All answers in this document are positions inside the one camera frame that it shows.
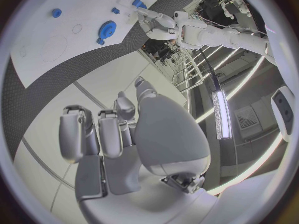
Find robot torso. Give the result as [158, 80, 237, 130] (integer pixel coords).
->
[266, 37, 298, 143]

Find metal frame rack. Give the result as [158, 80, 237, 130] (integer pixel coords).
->
[171, 48, 206, 94]

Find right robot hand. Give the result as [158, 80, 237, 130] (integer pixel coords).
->
[58, 76, 219, 224]

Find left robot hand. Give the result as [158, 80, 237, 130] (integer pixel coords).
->
[136, 7, 177, 40]

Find glowing light bar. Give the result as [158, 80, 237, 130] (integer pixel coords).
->
[211, 90, 234, 140]

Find white task board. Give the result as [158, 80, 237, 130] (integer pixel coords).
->
[8, 0, 179, 89]

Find white cable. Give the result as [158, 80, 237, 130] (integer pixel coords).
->
[195, 15, 269, 36]

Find cluttered workshop desk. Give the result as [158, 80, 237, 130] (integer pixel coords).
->
[141, 39, 185, 66]

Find blue block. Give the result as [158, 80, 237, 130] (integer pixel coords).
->
[131, 0, 149, 10]

